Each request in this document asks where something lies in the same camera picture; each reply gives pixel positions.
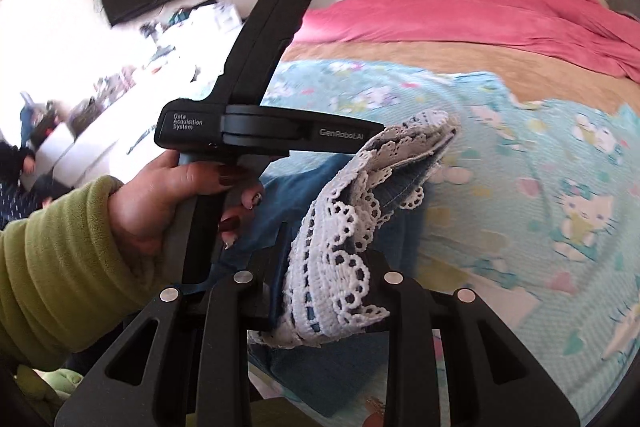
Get tan bed sheet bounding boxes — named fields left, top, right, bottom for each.
left=282, top=41, right=640, bottom=118

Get pink duvet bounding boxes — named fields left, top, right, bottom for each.
left=295, top=0, right=640, bottom=84

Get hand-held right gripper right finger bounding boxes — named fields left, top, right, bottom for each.
left=350, top=249, right=581, bottom=427

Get blue denim jeans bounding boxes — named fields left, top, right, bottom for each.
left=220, top=109, right=463, bottom=419

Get cluttered white desk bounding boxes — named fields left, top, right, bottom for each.
left=35, top=0, right=251, bottom=194

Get person's left forearm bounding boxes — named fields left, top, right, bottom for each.
left=0, top=176, right=187, bottom=374

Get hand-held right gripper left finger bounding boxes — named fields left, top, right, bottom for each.
left=55, top=221, right=292, bottom=427

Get person's left hand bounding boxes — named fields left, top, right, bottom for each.
left=107, top=152, right=266, bottom=257

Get cat printed blue blanket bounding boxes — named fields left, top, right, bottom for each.
left=250, top=59, right=640, bottom=427

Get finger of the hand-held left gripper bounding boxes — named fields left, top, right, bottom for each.
left=300, top=112, right=387, bottom=154

